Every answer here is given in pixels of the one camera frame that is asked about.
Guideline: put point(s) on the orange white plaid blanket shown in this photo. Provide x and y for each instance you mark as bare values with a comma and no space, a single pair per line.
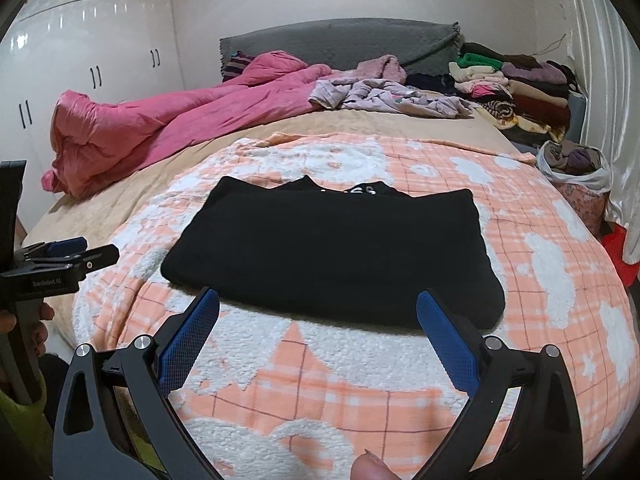
350,390

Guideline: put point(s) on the white satin curtain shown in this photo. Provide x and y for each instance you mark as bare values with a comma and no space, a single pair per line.
610,85

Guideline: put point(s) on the lilac crumpled clothes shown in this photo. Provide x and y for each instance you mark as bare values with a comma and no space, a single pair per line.
385,92

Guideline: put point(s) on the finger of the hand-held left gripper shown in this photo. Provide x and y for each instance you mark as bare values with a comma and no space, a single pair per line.
67,246
95,258

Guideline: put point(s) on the black sweater with orange cuffs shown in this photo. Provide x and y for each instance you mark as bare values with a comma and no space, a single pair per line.
325,245

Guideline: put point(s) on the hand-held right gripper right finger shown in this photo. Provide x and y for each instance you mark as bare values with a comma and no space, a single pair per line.
447,337

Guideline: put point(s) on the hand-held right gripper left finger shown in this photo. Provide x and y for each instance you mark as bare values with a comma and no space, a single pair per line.
187,335

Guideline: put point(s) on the person's left hand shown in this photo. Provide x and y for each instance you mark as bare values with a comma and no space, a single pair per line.
37,332

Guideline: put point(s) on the white wardrobe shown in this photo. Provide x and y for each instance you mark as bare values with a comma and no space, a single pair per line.
85,45

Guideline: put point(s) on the red cloth item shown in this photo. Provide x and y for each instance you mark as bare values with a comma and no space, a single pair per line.
622,255

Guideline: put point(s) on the stack of folded clothes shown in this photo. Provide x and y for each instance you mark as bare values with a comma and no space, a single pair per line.
520,95

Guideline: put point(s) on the plastic bag of clothes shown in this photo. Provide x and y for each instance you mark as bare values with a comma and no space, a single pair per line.
575,160

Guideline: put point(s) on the pink quilt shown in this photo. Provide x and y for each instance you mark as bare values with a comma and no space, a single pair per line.
165,125

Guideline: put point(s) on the person's right hand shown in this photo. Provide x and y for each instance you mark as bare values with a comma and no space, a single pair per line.
372,466

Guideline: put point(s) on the dark navy garment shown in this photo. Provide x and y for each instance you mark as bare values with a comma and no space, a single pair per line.
430,82

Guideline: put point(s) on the grey padded headboard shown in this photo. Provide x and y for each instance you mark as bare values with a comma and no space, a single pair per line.
340,42

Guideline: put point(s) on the purple striped garment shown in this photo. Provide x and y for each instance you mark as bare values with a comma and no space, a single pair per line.
237,65

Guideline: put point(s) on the pink floral basket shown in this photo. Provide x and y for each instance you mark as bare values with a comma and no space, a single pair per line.
582,205

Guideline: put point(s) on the beige bedsheet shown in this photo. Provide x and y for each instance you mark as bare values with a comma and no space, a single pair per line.
125,190

